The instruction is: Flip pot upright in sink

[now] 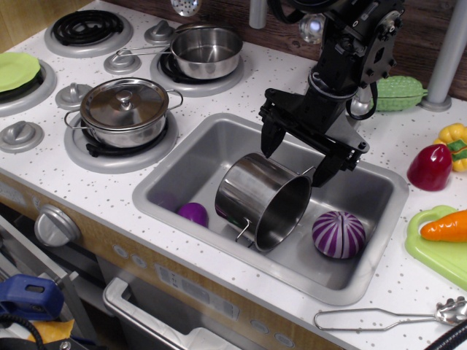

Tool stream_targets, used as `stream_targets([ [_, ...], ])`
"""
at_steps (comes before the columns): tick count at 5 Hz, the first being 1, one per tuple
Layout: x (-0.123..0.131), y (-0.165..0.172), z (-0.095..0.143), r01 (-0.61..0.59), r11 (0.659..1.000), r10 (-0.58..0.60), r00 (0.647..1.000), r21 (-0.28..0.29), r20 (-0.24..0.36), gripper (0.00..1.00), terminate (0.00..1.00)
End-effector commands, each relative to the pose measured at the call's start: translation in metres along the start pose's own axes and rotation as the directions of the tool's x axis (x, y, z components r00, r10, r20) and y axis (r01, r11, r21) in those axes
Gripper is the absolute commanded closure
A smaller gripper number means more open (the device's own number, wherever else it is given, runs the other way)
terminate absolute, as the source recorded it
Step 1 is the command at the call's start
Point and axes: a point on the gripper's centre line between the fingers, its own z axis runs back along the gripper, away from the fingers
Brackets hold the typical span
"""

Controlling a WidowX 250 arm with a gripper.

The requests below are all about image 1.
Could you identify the green toy plate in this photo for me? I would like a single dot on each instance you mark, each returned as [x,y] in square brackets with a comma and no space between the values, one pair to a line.
[17,69]

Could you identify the green cutting board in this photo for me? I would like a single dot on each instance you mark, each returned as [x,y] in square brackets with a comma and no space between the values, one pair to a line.
[446,258]

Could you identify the green toy corn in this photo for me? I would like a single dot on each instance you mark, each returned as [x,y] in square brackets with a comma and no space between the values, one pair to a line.
[397,93]

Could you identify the yellow toy bell pepper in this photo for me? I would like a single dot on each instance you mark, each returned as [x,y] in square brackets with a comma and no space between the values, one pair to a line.
[454,138]

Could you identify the steel wire-handled spoon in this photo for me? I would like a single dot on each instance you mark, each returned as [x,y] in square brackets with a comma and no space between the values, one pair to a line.
[452,312]

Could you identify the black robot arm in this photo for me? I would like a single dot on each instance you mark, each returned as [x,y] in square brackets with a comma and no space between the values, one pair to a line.
[357,43]

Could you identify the hanging steel slotted spoon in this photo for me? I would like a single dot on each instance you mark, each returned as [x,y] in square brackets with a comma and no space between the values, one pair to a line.
[186,8]

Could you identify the grey right support post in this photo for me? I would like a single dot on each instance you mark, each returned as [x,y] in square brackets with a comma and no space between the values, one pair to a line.
[454,44]

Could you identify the grey oven door handle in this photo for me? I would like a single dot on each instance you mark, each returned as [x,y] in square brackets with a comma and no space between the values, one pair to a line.
[199,338]

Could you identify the purple toy eggplant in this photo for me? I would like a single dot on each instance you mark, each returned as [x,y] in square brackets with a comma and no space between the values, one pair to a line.
[194,212]

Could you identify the grey stove knob top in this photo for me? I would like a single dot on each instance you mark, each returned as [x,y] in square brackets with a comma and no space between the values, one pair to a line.
[161,33]

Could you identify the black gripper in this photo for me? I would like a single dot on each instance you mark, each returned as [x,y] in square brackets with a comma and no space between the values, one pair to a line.
[317,120]

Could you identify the grey stove knob centre-left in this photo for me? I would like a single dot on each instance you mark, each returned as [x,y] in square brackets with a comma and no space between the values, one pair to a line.
[70,97]

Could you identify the red toy bell pepper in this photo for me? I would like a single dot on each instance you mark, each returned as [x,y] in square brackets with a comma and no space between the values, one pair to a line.
[431,168]

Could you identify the lidded steel pot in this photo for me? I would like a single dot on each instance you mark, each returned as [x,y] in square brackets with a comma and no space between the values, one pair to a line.
[126,112]

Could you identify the blue clamp tool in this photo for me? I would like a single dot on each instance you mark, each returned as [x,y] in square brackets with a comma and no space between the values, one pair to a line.
[32,298]

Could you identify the hanging steel ladle bowl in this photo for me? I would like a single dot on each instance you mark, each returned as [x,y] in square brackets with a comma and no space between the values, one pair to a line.
[311,28]

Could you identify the grey back support post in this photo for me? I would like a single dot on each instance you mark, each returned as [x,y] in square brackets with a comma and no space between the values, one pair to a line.
[257,13]

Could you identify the grey oven front knob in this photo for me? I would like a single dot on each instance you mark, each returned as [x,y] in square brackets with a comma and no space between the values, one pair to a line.
[54,227]

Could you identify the back left black burner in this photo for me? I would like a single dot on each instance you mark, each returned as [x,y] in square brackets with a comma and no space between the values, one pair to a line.
[88,34]

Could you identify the purple striped toy onion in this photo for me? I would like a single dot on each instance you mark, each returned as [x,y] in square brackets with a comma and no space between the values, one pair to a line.
[338,234]

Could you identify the steel saucepan with handle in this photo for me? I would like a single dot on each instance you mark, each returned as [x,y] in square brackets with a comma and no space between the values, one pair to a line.
[201,53]

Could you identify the grey stove knob front-left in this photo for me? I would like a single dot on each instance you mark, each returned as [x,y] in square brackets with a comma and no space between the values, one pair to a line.
[21,137]

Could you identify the grey faucet post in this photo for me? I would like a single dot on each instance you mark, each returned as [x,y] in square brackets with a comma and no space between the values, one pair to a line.
[360,106]

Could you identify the orange toy carrot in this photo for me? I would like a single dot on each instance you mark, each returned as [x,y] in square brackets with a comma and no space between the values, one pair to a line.
[450,228]

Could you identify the grey support post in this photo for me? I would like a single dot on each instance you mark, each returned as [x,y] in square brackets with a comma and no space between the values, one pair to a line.
[257,13]
[454,44]

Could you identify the grey toy sink basin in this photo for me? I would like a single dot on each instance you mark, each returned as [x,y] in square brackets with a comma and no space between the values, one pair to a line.
[217,186]

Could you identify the grey stove knob middle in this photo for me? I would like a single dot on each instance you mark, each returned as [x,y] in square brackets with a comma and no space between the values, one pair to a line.
[123,62]

